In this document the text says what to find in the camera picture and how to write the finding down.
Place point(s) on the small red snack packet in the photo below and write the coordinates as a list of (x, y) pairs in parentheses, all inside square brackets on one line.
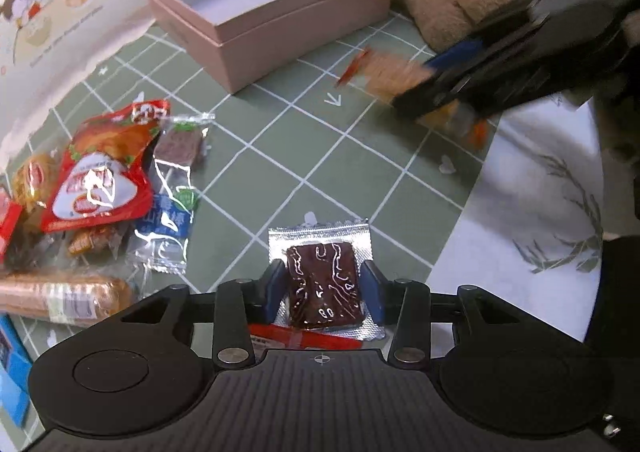
[(10, 213)]

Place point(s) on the red white snack bag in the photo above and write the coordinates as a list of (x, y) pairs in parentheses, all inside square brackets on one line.
[(101, 179)]

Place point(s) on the green grid tablecloth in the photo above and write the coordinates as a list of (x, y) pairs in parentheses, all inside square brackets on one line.
[(293, 148)]

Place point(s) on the blue snack bag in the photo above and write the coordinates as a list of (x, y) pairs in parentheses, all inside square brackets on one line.
[(15, 369)]

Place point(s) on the orange sausage snack packet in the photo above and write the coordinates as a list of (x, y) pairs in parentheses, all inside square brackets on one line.
[(386, 76)]

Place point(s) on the pink gift box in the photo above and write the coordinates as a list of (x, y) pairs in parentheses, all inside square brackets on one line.
[(240, 41)]

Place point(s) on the long bread stick package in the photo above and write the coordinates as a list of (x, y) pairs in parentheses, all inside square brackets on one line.
[(80, 299)]

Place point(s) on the dark jerky clear packet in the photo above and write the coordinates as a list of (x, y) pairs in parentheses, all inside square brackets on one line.
[(324, 292)]

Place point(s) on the blue clear wrapper snack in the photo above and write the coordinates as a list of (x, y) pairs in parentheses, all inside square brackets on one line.
[(160, 239)]

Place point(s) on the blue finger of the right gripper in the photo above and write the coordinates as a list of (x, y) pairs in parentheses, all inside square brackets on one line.
[(459, 53)]

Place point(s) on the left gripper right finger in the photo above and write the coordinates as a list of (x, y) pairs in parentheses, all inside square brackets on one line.
[(425, 324)]

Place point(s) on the round bread package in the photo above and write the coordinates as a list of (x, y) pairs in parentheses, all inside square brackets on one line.
[(33, 184)]

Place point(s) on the white food cover tent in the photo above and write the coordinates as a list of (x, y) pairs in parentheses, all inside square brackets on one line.
[(48, 46)]

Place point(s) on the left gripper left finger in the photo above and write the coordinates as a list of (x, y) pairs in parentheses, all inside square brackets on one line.
[(230, 310)]

